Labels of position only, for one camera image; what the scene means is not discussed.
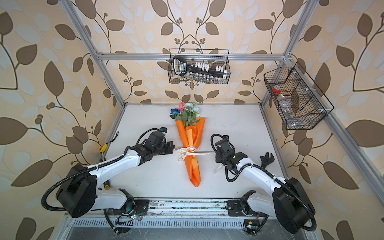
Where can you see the black socket wrench set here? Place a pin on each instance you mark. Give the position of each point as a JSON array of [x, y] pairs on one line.
[[199, 66]]

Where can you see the clear bottle red cap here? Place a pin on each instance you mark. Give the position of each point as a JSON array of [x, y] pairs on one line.
[[284, 102]]

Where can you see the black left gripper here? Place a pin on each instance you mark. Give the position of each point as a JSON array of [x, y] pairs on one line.
[[170, 147]]

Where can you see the black wire basket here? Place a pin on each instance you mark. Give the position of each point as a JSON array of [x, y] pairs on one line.
[[310, 104], [216, 54]]

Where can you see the back black wire basket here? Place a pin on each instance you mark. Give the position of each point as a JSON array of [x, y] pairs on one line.
[[216, 54]]

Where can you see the white ribbon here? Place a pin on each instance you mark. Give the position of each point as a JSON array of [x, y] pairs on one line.
[[191, 152]]

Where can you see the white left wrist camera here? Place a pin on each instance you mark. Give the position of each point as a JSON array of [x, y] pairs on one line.
[[164, 130]]

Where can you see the yellow tape measure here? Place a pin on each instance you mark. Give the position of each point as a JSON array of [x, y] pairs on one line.
[[105, 146]]

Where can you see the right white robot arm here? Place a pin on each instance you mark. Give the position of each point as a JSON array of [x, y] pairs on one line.
[[286, 199]]

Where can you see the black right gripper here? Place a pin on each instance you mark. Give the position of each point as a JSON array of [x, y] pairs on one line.
[[217, 157]]

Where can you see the dark blue fake rose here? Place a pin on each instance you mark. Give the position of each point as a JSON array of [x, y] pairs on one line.
[[175, 113]]

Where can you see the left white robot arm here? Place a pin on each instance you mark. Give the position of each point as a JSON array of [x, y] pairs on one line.
[[81, 191]]

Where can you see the orange wrapping paper sheet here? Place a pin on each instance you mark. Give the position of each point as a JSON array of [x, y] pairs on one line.
[[192, 137]]

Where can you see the right black wire basket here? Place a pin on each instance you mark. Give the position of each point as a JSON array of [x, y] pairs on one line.
[[310, 104]]

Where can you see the black adjustable wrench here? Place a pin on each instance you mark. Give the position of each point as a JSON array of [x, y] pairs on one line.
[[267, 159]]

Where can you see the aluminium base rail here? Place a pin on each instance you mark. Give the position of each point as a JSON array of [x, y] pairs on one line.
[[181, 214]]

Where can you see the pale blue fake flower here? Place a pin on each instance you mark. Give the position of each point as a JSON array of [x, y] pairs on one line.
[[193, 113]]

